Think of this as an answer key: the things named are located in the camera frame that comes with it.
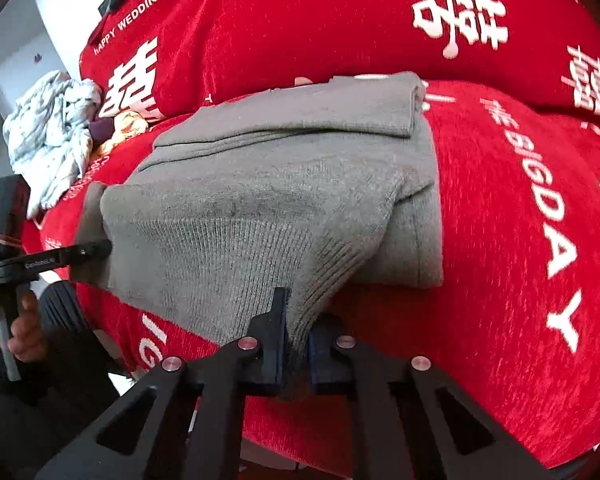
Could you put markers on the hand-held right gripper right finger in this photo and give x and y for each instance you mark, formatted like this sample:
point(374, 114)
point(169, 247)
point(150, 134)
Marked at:
point(321, 357)

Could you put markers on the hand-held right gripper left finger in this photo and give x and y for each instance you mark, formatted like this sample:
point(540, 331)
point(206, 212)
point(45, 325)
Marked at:
point(278, 332)

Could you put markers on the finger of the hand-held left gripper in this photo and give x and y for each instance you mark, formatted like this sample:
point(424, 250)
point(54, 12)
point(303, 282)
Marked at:
point(87, 251)

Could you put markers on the grey knit sweater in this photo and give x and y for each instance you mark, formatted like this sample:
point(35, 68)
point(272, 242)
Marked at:
point(260, 200)

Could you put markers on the person's left hand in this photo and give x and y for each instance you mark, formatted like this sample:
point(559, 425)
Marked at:
point(30, 332)

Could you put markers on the white patterned crumpled cloth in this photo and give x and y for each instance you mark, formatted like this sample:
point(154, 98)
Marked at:
point(50, 140)

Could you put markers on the person's dark trouser leg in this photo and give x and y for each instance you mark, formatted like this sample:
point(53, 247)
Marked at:
point(65, 350)

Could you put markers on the dark purple cloth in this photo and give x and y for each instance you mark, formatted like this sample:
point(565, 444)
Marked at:
point(101, 130)

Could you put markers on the yellow patterned cloth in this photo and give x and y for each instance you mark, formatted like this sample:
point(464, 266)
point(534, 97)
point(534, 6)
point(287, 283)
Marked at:
point(127, 127)

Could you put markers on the red printed sofa cover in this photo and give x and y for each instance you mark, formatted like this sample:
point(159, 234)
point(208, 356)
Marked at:
point(480, 210)

